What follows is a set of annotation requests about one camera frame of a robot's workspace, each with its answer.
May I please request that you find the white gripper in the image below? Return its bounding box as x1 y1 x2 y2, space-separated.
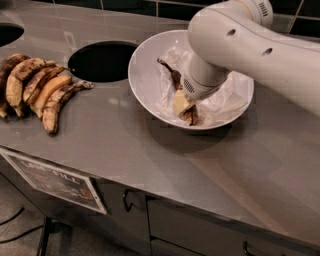
172 68 224 115

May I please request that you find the dark overripe banana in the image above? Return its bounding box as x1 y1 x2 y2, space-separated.
157 59 198 126

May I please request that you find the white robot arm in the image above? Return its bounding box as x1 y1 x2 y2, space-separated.
182 0 320 116

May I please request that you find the white bowl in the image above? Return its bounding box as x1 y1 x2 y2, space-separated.
128 30 254 128

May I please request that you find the spotted banana front right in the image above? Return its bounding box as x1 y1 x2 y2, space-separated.
42 81 94 135

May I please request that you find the orange yellow banana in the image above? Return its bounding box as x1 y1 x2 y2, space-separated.
30 74 72 118

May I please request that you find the brown spotted banana middle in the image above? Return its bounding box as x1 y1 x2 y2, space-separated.
22 64 66 105

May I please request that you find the large spotted banana left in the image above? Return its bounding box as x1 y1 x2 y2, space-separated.
6 58 55 118

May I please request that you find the dark banana far left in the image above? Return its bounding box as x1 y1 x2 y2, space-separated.
0 53 29 119

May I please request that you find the crumpled white paper liner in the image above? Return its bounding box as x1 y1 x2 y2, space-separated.
157 48 253 130

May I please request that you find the grey drawer front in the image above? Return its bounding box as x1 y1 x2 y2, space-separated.
147 200 320 256

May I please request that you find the grey cabinet door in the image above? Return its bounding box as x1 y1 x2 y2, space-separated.
90 180 151 256

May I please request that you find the landfill sign label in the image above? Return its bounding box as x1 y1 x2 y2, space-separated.
0 149 107 214

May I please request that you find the black cabinet door handle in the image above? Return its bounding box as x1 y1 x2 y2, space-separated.
122 189 133 212

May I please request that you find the black drawer handle right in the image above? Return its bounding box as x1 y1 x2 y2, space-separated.
243 241 263 256

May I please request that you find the black floor cable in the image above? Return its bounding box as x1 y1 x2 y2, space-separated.
0 206 46 245

